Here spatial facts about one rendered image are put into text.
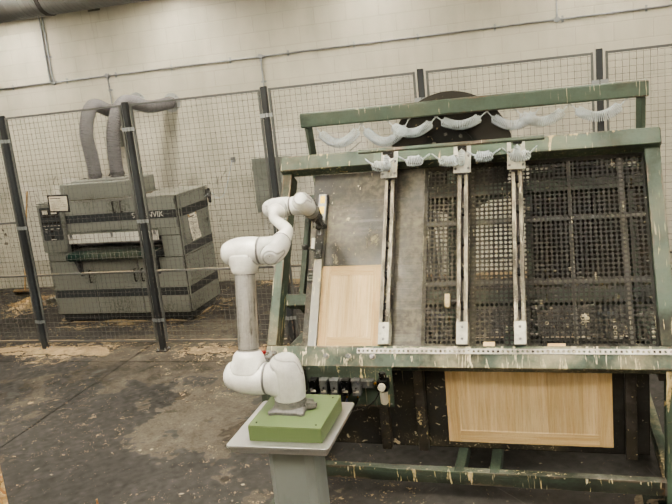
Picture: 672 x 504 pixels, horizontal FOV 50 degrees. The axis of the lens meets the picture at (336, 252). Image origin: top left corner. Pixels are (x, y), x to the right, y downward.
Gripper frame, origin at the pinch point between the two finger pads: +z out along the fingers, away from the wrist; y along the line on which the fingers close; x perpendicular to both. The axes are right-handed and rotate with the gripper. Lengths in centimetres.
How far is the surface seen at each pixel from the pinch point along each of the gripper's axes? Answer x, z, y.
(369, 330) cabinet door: -27, 15, -60
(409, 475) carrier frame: -46, 49, -136
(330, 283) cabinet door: -2.1, 14.8, -31.1
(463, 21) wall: -37, 327, 376
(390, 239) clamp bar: -38.7, 9.6, -7.0
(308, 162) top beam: 14.9, 6.7, 45.5
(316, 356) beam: 2, 12, -75
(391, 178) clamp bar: -38.2, 7.9, 31.1
